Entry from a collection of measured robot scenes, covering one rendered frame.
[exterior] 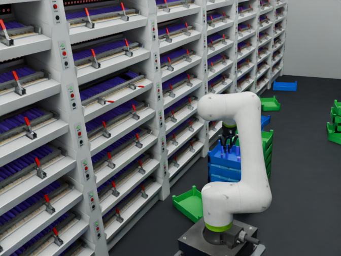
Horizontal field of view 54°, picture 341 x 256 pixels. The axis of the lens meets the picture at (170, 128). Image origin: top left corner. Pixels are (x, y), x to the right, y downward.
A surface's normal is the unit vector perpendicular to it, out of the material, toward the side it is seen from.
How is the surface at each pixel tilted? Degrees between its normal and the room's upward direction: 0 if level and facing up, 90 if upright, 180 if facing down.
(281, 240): 0
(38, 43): 109
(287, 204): 0
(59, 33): 90
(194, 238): 4
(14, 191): 19
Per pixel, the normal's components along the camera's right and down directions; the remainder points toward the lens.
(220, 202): -0.06, 0.32
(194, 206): -0.07, -0.91
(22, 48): 0.83, 0.45
